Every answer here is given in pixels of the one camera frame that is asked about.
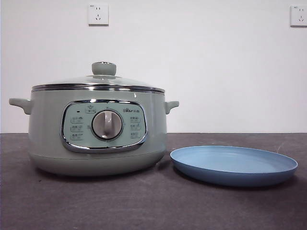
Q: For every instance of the glass lid with green knob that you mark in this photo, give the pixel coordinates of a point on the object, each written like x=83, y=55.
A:
x=103, y=68

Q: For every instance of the blue round plate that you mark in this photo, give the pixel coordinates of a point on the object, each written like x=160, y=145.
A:
x=230, y=163

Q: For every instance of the pale green electric steamer pot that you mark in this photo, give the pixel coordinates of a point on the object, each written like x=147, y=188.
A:
x=48, y=124

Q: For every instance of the white wall socket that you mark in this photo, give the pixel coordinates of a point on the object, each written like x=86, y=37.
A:
x=299, y=15
x=98, y=14

